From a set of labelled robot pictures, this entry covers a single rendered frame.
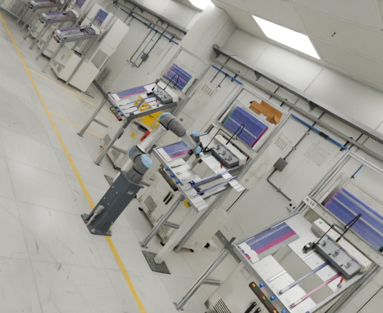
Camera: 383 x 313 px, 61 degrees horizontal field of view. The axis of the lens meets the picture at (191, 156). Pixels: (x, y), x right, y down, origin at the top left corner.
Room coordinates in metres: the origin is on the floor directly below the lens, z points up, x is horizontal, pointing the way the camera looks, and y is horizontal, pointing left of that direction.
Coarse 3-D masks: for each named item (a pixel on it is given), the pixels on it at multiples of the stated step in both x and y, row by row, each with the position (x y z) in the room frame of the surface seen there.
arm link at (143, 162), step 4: (136, 156) 2.70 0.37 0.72; (140, 156) 2.69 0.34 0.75; (144, 156) 2.67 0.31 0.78; (148, 156) 2.75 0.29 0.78; (136, 160) 2.69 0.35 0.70; (140, 160) 2.66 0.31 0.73; (144, 160) 2.65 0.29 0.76; (148, 160) 2.68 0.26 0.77; (136, 164) 2.67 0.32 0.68; (140, 164) 2.65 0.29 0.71; (144, 164) 2.65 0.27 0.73; (148, 164) 2.67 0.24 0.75; (136, 168) 2.66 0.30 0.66; (140, 168) 2.65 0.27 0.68; (144, 168) 2.66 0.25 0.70; (148, 168) 2.71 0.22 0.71; (140, 172) 2.66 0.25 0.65; (144, 172) 2.68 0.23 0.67
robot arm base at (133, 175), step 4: (132, 168) 2.68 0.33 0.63; (128, 172) 2.66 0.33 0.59; (132, 172) 2.65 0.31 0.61; (136, 172) 2.65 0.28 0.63; (128, 176) 2.64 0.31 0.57; (132, 176) 2.64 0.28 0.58; (136, 176) 2.65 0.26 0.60; (140, 176) 2.67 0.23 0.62; (132, 180) 2.64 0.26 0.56; (136, 180) 2.65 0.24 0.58; (140, 180) 2.69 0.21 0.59
